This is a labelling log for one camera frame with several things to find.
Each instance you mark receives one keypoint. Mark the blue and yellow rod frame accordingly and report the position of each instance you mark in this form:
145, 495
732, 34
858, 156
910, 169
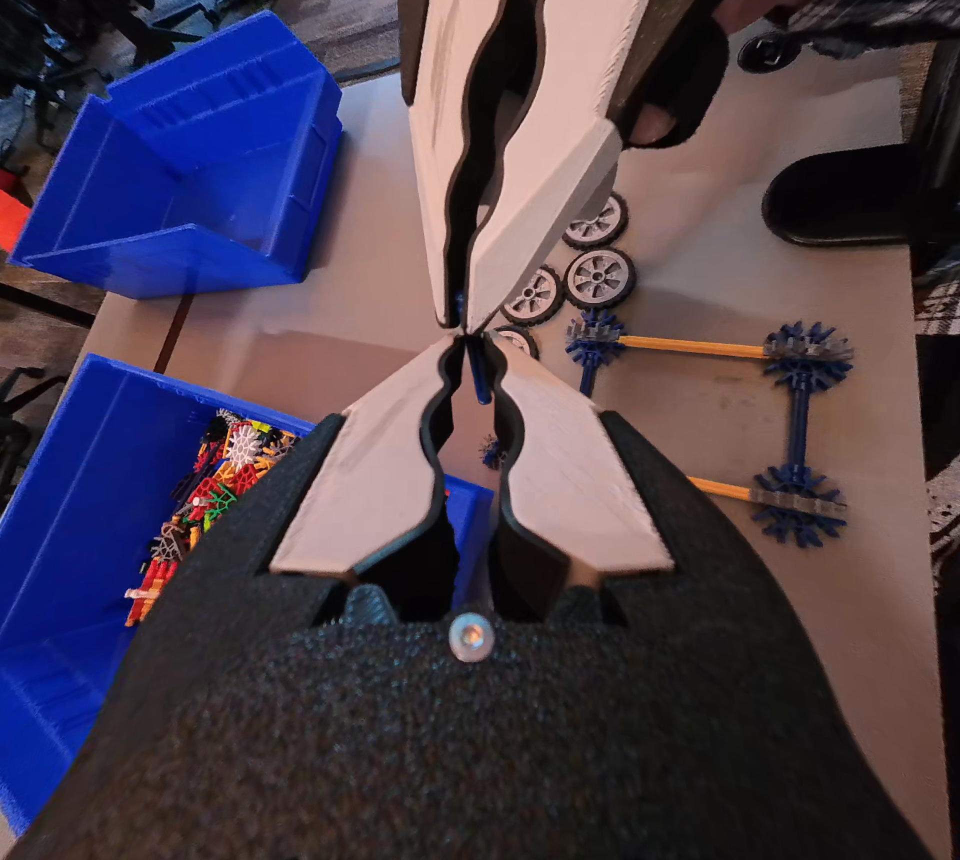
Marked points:
697, 348

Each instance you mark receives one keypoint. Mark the small blue grey connector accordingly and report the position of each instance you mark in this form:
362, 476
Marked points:
491, 451

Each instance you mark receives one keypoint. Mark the grey toy wheel black tyre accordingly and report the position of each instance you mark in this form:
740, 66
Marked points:
532, 294
517, 342
600, 277
596, 221

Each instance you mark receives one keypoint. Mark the black stand base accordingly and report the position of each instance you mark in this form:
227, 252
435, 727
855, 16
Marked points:
840, 200

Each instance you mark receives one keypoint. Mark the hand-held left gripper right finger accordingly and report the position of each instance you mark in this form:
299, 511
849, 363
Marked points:
585, 485

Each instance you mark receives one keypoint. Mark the pile of colourful construction pieces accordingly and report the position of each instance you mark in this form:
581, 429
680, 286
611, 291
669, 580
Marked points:
202, 485

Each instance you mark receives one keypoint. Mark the empty blue plastic bin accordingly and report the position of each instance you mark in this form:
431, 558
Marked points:
187, 200

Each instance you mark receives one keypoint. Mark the blue plastic parts bin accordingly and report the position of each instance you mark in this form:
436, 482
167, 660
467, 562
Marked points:
60, 537

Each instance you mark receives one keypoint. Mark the black round puck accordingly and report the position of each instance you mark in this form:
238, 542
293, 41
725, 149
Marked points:
769, 52

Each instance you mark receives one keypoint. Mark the person's black printed shirt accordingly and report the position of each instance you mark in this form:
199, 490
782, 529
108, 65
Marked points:
945, 425

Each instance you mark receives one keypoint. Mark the person's plaid flannel shirt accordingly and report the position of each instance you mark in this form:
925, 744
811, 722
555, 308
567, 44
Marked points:
937, 301

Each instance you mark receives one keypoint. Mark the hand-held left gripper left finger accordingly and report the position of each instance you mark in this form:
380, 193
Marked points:
352, 485

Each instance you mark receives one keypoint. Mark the orange object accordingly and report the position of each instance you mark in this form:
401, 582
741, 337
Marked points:
11, 219

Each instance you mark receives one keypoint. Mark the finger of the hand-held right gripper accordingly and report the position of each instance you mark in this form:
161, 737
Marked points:
592, 50
442, 87

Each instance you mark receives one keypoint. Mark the dark blue construction rod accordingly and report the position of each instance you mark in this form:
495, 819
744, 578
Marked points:
480, 380

